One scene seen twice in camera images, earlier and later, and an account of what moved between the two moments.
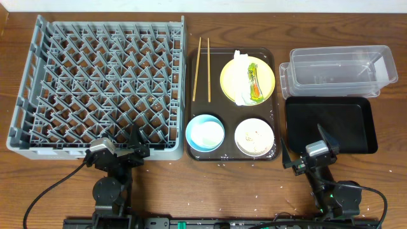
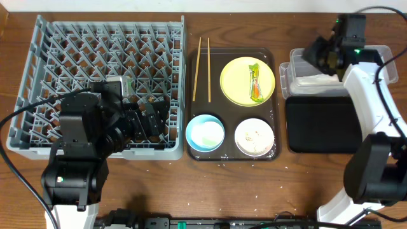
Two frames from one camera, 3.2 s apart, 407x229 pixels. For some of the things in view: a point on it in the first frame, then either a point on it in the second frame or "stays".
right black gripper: (300, 166) to (310, 53)
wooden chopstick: (208, 72) stays
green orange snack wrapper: (257, 95) stays
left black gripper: (128, 157) to (140, 120)
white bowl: (254, 137) stays
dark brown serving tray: (205, 96) stays
